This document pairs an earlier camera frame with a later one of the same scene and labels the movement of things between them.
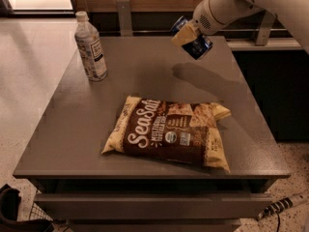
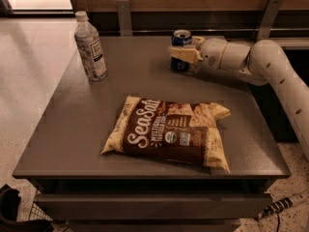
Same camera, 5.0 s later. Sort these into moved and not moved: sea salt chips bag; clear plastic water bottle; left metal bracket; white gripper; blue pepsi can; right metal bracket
Moved: blue pepsi can; white gripper
Not moved: clear plastic water bottle; right metal bracket; sea salt chips bag; left metal bracket
